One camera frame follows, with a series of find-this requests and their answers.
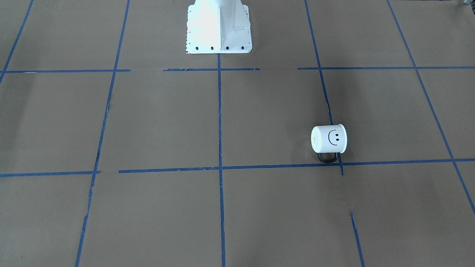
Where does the white smiley face mug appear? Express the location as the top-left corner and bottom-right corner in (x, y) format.
(310, 124), (348, 164)

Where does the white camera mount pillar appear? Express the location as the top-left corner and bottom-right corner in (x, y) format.
(186, 0), (253, 54)

